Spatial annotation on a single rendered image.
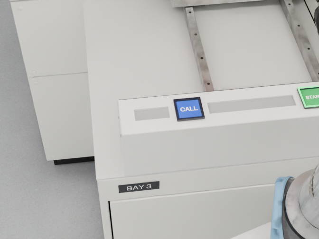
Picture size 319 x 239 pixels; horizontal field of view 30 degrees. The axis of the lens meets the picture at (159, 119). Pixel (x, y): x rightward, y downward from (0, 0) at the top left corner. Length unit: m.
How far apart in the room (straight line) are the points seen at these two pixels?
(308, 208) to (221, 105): 0.44
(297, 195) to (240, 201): 0.56
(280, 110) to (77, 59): 0.83
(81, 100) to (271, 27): 0.71
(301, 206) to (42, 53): 1.16
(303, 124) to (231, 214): 0.34
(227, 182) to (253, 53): 0.37
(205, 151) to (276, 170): 0.19
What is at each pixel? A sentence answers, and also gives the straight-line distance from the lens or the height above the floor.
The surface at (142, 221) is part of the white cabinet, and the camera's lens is 1.43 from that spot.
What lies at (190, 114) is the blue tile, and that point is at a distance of 1.19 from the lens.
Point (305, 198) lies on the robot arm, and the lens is 0.83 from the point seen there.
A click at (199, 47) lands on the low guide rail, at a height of 0.85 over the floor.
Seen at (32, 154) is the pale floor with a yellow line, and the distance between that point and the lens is 2.38.
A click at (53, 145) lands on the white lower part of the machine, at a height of 0.17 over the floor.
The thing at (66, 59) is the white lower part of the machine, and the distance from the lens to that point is 1.86.
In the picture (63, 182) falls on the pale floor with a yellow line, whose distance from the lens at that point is 2.28.
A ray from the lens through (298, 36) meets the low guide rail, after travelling 1.57.
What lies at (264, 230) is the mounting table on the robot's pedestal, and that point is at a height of 0.82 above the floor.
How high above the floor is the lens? 1.86
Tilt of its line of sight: 49 degrees down
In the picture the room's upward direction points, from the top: 1 degrees clockwise
